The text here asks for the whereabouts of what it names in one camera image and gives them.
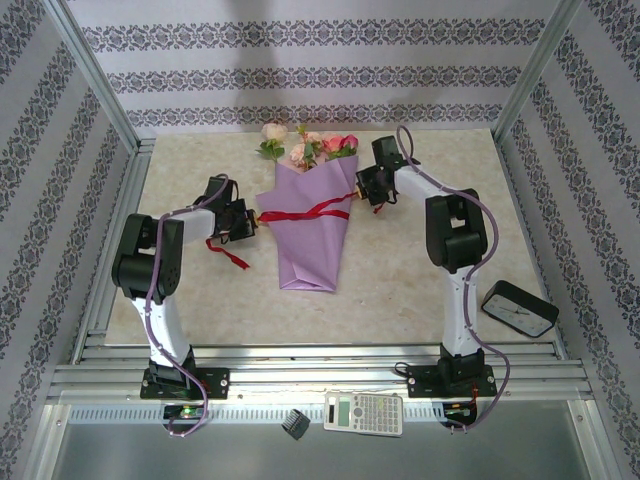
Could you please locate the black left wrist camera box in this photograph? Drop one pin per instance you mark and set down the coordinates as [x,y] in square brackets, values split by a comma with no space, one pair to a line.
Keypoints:
[217,187]

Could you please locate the peach fake rose spray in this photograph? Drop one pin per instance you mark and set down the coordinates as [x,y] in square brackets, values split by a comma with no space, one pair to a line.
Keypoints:
[298,152]

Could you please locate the grey scientific calculator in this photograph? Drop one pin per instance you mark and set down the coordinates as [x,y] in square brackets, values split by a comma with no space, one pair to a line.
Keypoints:
[370,412]

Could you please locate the pink purple wrapping paper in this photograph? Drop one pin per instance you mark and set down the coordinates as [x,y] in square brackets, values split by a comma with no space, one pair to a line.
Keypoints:
[310,250]

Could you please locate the aluminium extrusion frame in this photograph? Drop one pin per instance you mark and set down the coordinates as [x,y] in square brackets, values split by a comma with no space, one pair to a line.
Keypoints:
[320,372]

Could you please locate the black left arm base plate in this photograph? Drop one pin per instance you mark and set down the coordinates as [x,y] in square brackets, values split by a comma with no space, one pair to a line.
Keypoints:
[217,382]

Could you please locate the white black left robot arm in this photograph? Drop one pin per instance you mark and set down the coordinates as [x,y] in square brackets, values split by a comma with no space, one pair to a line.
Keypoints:
[162,320]

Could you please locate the red satin ribbon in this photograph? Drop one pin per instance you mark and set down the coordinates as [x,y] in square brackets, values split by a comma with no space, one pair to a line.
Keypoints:
[300,216]

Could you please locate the magenta fake rose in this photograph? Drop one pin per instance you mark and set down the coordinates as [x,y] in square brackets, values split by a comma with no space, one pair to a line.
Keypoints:
[350,141]

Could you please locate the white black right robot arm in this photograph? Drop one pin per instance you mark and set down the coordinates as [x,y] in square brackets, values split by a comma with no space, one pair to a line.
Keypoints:
[460,310]

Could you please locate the black alarm clock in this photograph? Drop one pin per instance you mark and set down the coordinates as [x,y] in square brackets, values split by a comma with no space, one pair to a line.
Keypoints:
[525,300]

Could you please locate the coral fake rose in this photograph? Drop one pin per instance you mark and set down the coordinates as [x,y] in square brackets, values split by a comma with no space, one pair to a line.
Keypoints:
[332,142]

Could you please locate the small circuit board green light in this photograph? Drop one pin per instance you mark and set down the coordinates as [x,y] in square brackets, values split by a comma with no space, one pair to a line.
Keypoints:
[186,412]

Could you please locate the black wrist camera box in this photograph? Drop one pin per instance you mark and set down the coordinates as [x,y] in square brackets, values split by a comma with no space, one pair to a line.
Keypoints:
[217,187]
[387,151]

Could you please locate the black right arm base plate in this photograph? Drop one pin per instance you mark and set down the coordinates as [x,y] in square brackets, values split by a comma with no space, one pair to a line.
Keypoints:
[422,382]

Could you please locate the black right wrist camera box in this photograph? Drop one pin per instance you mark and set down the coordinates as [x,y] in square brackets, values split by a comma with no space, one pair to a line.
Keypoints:
[387,151]

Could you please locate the black ribbed plastic clip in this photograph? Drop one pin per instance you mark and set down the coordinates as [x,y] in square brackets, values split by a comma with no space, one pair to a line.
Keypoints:
[296,424]

